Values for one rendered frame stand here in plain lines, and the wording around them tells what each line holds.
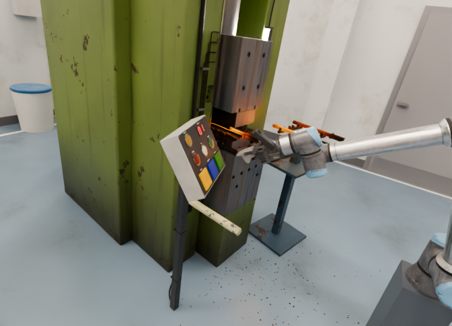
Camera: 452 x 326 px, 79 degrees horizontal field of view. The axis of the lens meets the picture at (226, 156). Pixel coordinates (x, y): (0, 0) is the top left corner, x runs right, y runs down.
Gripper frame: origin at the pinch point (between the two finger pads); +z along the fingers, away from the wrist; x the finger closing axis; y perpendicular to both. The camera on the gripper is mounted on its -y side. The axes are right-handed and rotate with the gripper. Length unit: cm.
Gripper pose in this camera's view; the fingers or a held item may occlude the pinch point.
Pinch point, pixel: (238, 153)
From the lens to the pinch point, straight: 128.4
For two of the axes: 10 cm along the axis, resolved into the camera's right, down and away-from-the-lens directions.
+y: 3.6, 8.9, 2.7
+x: 2.5, -3.7, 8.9
